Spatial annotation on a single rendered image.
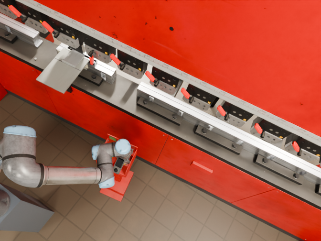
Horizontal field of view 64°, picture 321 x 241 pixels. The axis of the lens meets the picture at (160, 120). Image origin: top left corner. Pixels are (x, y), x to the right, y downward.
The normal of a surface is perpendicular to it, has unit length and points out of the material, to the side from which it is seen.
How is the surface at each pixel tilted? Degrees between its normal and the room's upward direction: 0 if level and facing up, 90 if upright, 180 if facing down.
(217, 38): 90
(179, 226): 0
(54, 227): 0
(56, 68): 0
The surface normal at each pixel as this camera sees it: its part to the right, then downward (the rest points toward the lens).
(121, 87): 0.14, -0.41
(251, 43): -0.43, 0.80
